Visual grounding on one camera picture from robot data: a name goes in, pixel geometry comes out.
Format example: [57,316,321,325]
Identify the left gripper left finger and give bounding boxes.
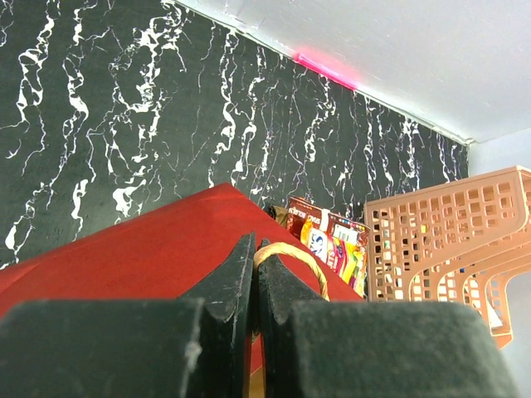
[1,234,256,397]

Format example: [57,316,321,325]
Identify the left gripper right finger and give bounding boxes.
[257,240,519,397]

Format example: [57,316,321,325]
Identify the red paper bag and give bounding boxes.
[1,184,359,372]

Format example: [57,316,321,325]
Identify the colourful fruit candy bag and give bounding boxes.
[300,217,369,298]

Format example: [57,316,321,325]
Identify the pink plastic desk organizer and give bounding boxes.
[364,166,530,348]

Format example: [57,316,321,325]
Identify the pink tape strip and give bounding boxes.
[294,52,358,91]

